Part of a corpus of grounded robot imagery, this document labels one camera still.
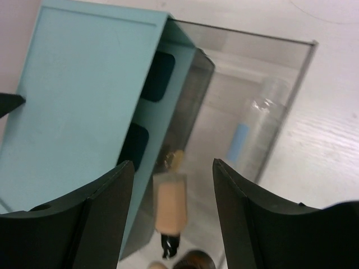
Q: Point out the beige foundation bottle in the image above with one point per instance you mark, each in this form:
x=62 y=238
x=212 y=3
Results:
x=170 y=207

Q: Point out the clear plastic tube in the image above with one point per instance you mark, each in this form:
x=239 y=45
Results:
x=258 y=124

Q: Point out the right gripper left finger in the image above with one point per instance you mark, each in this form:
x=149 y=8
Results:
x=82 y=229

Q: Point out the beige makeup sponge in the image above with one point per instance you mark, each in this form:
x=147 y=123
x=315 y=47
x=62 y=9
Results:
x=157 y=265

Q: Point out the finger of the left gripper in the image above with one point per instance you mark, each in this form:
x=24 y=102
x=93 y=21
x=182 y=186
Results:
x=10 y=102

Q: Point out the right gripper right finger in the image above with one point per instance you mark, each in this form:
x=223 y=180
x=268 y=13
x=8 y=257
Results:
x=263 y=230

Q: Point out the teal drawer box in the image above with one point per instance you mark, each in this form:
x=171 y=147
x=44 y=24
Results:
x=101 y=84

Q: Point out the clear acrylic drawer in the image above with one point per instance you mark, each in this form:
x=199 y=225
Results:
x=227 y=70

